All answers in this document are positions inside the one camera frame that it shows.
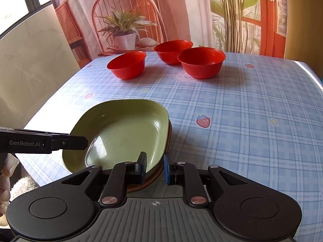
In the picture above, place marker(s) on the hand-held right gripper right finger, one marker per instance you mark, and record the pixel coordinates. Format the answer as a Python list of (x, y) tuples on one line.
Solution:
[(167, 169)]

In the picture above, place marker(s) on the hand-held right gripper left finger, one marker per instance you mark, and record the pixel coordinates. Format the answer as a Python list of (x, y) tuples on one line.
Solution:
[(143, 167)]

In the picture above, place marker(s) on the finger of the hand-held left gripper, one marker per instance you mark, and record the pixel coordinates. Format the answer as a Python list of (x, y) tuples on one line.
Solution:
[(73, 142)]

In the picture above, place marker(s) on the green plate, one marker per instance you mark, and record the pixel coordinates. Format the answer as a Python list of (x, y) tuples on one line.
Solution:
[(168, 133), (118, 131)]

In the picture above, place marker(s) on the person's left hand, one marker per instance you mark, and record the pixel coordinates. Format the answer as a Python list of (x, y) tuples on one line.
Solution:
[(6, 181)]

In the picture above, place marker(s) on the brown plate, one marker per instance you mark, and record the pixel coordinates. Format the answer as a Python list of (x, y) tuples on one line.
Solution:
[(154, 179)]

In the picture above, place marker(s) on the white fluffy cloth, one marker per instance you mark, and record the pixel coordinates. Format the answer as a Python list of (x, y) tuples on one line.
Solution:
[(24, 187)]

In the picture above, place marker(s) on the beige marble panel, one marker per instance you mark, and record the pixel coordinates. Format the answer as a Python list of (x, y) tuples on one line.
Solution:
[(32, 68)]

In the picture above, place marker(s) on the red bowl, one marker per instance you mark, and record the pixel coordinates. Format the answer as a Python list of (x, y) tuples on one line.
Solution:
[(171, 50), (201, 64), (127, 65)]

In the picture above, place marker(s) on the blue plaid tablecloth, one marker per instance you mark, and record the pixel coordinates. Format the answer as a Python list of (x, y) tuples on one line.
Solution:
[(239, 105)]

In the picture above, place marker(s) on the window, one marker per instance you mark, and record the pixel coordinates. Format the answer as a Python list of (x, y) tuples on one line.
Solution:
[(15, 0)]

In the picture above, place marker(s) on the printed backdrop cloth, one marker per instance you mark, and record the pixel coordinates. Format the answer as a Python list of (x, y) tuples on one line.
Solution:
[(176, 10)]

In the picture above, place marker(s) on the yellow curtain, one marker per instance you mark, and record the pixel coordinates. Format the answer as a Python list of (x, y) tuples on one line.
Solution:
[(305, 17)]

